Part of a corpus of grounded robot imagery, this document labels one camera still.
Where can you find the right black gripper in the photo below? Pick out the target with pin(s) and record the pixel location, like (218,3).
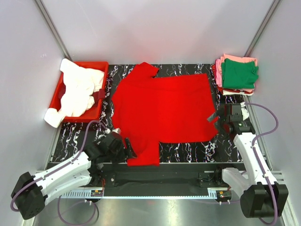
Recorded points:
(220,112)

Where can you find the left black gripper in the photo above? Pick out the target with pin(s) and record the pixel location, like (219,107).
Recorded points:
(130,152)

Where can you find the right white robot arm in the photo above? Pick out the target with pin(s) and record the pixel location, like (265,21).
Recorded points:
(260,195)

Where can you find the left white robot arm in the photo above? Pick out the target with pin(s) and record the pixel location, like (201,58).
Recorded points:
(32,193)

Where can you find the white folded t-shirt bottom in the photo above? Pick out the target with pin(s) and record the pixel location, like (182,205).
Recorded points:
(236,92)

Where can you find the green folded t-shirt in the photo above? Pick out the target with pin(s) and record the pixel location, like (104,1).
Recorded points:
(237,75)

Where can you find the red plastic bin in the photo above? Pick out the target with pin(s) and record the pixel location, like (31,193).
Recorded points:
(77,113)

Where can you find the pink folded t-shirt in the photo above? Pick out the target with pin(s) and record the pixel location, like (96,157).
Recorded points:
(219,62)

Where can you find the white t-shirt in bin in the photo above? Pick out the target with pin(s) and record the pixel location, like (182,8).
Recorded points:
(75,91)

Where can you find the slotted cable duct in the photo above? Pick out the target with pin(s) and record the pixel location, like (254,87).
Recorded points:
(86,193)

